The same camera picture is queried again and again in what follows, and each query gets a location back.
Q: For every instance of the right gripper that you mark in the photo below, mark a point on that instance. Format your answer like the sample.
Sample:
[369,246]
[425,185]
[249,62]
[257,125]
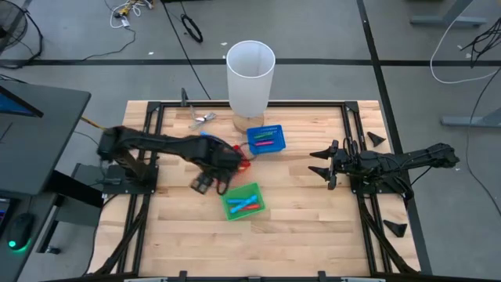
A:
[342,162]

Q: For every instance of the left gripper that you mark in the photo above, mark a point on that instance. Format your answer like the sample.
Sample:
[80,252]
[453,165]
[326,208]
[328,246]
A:
[217,158]

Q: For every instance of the green marker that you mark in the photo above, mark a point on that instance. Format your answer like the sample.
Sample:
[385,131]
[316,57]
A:
[263,135]

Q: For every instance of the light blue marker black print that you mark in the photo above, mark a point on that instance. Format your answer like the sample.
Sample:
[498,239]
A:
[233,201]

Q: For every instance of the light blue thick marker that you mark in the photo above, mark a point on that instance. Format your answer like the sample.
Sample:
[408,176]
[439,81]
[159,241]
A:
[204,133]
[243,204]

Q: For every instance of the reddish pink marker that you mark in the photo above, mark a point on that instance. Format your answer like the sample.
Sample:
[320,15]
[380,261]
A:
[255,207]

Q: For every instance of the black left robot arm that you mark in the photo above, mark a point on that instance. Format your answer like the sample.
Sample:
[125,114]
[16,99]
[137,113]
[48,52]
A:
[156,142]

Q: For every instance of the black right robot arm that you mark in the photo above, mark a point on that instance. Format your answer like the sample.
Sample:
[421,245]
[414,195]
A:
[411,158]

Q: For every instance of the red plastic basket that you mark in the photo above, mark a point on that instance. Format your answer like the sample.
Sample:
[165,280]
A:
[246,165]

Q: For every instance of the blue plastic basket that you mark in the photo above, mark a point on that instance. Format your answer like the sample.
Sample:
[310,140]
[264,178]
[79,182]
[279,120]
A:
[252,148]

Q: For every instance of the green plastic basket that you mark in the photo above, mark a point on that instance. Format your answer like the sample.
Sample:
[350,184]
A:
[238,192]

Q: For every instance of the grey desk foot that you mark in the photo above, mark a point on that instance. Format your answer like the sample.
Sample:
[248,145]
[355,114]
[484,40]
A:
[446,20]
[469,120]

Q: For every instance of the black desk leg base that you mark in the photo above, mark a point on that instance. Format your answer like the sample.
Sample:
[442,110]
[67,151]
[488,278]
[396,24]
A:
[78,192]

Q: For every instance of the black desk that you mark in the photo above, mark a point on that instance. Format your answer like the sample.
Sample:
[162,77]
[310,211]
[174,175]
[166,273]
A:
[47,137]

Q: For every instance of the computer monitor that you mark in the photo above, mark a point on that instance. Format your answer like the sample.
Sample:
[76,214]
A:
[15,105]

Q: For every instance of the black mouse green light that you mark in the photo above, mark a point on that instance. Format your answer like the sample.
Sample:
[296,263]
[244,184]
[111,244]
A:
[19,229]

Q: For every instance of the black floor fan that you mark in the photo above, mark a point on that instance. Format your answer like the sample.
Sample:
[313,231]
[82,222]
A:
[9,23]

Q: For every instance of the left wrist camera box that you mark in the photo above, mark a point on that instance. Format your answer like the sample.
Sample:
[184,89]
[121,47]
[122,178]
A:
[202,184]

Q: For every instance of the black triangular bracket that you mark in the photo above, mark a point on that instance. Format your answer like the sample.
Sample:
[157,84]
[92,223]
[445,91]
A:
[375,138]
[396,228]

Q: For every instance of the black aluminium table frame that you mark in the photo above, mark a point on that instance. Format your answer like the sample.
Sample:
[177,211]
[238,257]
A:
[313,104]

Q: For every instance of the silver aluminium bracket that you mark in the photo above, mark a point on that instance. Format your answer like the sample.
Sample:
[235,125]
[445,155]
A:
[146,279]
[362,279]

